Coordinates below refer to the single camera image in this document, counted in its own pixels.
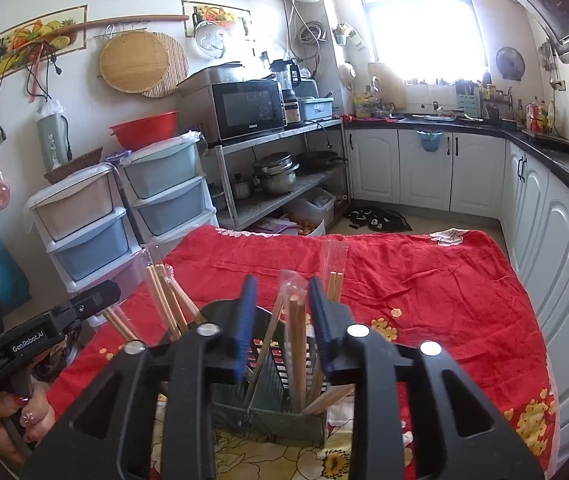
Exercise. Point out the round bamboo board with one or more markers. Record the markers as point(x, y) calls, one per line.
point(132, 62)

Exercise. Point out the person's left hand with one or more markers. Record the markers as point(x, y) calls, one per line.
point(29, 420)

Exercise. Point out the small blue hanging bin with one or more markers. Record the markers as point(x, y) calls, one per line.
point(429, 141)

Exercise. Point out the white hanging colander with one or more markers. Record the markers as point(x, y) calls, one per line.
point(212, 40)

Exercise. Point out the round woven mat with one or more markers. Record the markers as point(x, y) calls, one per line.
point(177, 75)

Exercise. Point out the black microwave oven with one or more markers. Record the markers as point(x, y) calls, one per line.
point(249, 110)

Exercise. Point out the green plastic utensil basket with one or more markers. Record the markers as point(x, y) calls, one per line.
point(269, 422)

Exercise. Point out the wicker basket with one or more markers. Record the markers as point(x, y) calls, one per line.
point(77, 167)

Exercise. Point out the silver oven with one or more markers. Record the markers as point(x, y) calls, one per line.
point(197, 105)

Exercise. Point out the black cloth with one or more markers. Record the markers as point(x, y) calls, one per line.
point(382, 219)

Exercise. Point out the large fruit wall picture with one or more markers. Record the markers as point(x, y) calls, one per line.
point(29, 37)

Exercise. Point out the stacked steel pots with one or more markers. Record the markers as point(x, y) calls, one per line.
point(277, 175)

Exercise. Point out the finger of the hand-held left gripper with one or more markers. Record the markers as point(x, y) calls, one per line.
point(97, 300)

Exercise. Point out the black frying pan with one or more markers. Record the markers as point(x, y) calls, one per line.
point(322, 160)

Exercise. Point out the grey plastic box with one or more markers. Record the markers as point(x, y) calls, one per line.
point(317, 109)

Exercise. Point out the black blender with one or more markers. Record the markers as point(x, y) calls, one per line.
point(287, 85)

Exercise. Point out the pale cutting board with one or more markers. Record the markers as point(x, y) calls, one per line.
point(389, 87)

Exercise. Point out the black countertop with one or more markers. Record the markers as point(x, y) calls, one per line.
point(539, 147)

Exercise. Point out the clear box with eggs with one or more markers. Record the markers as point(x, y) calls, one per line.
point(312, 212)

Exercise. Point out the row of condiment bottles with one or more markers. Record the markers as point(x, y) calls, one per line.
point(536, 117)

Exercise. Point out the small fruit wall picture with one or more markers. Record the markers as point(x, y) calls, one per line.
point(217, 12)

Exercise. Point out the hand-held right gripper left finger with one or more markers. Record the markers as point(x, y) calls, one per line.
point(243, 325)

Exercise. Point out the window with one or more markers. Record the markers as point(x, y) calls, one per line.
point(419, 25)

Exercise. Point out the white back cabinets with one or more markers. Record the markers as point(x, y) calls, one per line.
point(379, 170)

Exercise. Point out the pink and blue drawer unit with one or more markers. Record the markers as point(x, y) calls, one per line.
point(84, 230)

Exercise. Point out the green and white appliance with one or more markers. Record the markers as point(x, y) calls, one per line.
point(52, 140)

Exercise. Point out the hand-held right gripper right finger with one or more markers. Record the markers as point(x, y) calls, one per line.
point(318, 310)

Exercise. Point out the red floral blanket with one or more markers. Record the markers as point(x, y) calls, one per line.
point(439, 285)

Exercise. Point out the metal shelf rack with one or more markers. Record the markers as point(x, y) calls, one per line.
point(274, 207)

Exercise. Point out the red plastic basin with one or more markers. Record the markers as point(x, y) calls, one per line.
point(144, 130)

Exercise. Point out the long wooden rolling pin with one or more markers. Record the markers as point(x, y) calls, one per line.
point(89, 24)

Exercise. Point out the white side cabinets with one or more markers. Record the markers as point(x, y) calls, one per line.
point(554, 240)

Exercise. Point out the small wall fan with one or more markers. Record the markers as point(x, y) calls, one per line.
point(510, 62)

